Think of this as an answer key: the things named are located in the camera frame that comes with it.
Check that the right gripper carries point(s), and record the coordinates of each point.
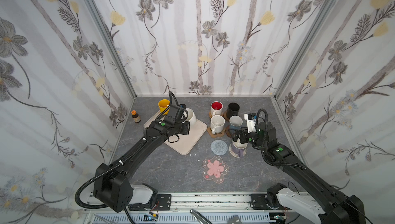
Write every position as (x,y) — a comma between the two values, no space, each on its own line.
(242,135)

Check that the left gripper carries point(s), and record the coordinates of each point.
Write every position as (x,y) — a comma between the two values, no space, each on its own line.
(184,128)

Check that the blue floral mug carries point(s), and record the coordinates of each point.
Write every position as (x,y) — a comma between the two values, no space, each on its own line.
(235,122)

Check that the lavender mug white inside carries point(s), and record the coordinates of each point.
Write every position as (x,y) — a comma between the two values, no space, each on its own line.
(239,145)

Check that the yellow mug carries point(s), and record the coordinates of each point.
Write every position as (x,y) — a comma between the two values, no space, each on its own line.
(163,104)

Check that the white mug with handle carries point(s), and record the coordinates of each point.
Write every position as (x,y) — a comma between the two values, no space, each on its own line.
(191,117)

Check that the grey round coaster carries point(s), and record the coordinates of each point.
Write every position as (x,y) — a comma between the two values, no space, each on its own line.
(219,147)

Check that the cork paw print coaster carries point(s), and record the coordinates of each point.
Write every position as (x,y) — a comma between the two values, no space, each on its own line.
(215,135)

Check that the speckled white mug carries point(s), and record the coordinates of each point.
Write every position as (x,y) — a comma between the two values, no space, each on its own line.
(217,126)

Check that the black mug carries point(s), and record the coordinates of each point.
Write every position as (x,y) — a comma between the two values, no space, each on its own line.
(232,109)

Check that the beige serving tray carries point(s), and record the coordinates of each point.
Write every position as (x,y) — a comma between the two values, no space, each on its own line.
(185,144)

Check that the woven rattan round coaster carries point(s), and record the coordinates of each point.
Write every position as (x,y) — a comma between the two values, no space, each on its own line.
(216,118)

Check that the white mug red inside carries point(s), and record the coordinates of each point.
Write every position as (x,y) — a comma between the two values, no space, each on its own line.
(216,108)

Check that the pink flower coaster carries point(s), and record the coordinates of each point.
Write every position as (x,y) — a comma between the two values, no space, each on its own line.
(215,169)

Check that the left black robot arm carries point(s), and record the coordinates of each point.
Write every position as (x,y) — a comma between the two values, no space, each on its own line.
(111,182)

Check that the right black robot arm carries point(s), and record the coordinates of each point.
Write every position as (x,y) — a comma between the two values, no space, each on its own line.
(328,206)

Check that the small brown bottle orange cap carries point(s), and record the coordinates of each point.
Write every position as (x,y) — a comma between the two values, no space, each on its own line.
(135,116)

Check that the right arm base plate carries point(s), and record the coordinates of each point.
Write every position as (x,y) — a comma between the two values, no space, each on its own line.
(263,201)

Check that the aluminium frame rail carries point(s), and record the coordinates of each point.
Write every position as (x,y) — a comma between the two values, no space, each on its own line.
(201,208)

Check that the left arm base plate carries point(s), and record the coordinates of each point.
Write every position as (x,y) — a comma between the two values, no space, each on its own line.
(159,202)

